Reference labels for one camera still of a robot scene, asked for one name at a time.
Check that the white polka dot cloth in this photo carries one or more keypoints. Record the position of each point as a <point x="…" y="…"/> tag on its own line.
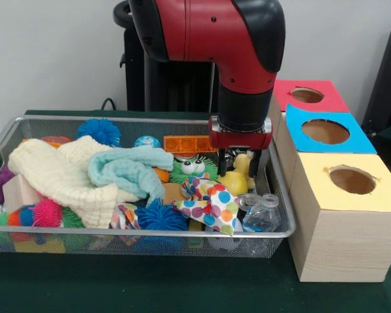
<point x="211" y="203"/>

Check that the light teal cloth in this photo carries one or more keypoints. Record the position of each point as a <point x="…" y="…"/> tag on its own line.
<point x="127" y="169"/>

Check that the cream knitted cloth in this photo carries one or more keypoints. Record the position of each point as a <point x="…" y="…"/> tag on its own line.
<point x="58" y="169"/>

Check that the black flat panel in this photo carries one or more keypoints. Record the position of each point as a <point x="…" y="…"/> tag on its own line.
<point x="387" y="81"/>

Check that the clear plastic bottle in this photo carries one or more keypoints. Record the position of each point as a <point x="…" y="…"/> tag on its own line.
<point x="262" y="215"/>

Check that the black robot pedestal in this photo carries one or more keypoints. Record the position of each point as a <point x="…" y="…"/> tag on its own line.
<point x="182" y="88"/>

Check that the green spiky ball with eyes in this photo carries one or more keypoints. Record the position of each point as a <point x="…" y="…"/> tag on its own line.
<point x="190" y="169"/>

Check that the yellow plush toy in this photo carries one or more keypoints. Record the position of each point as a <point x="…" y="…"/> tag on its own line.
<point x="241" y="163"/>

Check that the orange toy building brick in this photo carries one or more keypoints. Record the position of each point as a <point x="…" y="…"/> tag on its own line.
<point x="189" y="144"/>

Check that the blue spiky rubber ball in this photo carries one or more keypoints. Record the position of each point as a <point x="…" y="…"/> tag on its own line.
<point x="161" y="216"/>
<point x="99" y="130"/>

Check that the wooden box with three holes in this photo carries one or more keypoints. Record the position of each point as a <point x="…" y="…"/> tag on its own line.
<point x="345" y="244"/>

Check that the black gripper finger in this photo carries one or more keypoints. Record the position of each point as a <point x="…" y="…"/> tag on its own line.
<point x="222" y="163"/>
<point x="254" y="164"/>

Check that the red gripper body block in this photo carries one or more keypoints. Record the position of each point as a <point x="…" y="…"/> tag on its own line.
<point x="241" y="140"/>

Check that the yellow tennis ball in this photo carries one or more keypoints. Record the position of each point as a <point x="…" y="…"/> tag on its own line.
<point x="233" y="186"/>

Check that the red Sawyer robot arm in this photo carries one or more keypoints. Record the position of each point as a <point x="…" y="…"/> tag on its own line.
<point x="208" y="29"/>

